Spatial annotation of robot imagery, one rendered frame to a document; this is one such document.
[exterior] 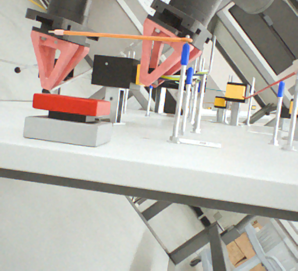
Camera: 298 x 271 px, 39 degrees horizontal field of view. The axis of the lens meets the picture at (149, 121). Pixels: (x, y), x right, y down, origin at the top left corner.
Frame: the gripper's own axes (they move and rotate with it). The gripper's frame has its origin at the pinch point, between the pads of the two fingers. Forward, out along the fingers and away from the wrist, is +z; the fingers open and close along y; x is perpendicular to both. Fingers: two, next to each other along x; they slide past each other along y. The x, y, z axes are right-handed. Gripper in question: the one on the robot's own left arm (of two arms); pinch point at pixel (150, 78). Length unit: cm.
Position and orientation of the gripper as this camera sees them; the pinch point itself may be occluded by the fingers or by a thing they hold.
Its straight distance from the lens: 56.4
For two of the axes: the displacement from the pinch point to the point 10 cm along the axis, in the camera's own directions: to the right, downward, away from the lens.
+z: -5.0, 8.4, 1.9
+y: 3.0, -0.3, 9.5
